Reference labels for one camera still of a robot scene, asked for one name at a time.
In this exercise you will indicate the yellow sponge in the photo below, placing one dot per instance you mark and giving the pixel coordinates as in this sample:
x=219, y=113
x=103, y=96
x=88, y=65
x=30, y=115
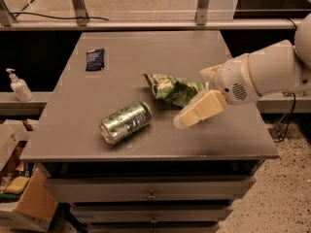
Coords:
x=17, y=185

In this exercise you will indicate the grey drawer cabinet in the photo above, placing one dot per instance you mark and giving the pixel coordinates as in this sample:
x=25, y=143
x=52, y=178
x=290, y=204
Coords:
x=160, y=179

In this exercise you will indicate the green soda can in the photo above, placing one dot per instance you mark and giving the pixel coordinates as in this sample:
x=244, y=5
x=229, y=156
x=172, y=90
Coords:
x=125, y=122

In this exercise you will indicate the white pump bottle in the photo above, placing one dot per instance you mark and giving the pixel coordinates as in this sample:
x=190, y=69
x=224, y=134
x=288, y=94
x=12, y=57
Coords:
x=19, y=86

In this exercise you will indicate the metal railing frame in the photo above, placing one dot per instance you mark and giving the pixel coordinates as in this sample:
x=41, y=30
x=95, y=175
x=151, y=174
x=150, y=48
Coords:
x=90, y=15

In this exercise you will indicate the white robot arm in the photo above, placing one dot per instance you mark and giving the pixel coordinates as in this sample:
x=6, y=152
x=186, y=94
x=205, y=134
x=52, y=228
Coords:
x=281, y=67

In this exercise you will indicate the cardboard box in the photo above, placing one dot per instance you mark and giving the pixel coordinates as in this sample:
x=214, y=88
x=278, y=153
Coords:
x=34, y=208

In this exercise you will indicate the green jalapeno chip bag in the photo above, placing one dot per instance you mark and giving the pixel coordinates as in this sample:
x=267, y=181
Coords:
x=172, y=90

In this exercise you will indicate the dark blue snack packet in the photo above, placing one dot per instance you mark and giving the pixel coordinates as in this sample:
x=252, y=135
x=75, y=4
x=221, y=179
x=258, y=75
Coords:
x=95, y=60

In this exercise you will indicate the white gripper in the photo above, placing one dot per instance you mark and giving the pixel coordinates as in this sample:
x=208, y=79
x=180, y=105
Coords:
x=232, y=78

